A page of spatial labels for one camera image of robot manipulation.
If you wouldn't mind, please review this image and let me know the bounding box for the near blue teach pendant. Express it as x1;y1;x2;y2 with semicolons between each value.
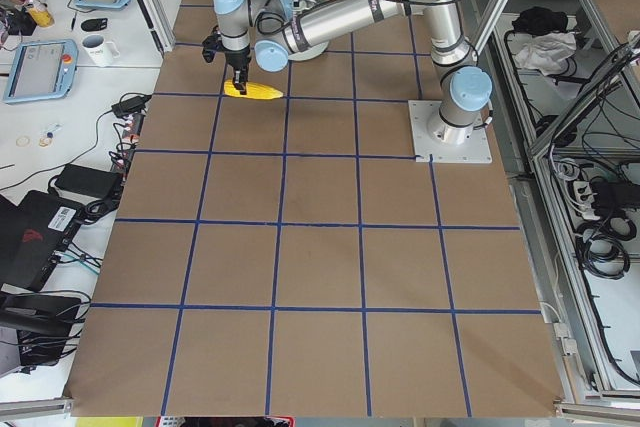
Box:
3;39;78;104

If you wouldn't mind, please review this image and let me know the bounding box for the pale green metal pot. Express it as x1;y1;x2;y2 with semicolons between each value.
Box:
281;4;330;62

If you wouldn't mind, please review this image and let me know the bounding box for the black power adapter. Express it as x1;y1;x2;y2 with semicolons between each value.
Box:
111;95;152;118

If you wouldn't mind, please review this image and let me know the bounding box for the yellow toy on desk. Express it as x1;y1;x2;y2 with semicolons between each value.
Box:
24;0;55;28

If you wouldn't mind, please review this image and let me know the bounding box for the white cloth bundle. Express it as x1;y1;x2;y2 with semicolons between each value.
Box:
514;33;577;76

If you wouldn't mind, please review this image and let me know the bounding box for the black laptop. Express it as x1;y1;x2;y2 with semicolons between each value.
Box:
1;190;84;292

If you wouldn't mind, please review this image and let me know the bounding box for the glass pot lid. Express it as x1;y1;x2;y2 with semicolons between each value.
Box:
293;0;325;11

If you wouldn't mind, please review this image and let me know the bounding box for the coiled black cable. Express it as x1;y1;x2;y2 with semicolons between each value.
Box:
574;216;632;280

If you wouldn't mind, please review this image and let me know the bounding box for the yellow corn cob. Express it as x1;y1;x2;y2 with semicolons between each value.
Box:
224;79;284;100

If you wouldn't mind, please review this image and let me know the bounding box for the white mug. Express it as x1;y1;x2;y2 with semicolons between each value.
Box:
82;34;120;67

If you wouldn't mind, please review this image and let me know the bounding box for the black round desk object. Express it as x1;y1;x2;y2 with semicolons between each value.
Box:
80;17;108;32

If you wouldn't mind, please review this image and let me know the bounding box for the black cloth bundle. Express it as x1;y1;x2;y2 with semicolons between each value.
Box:
512;6;568;36

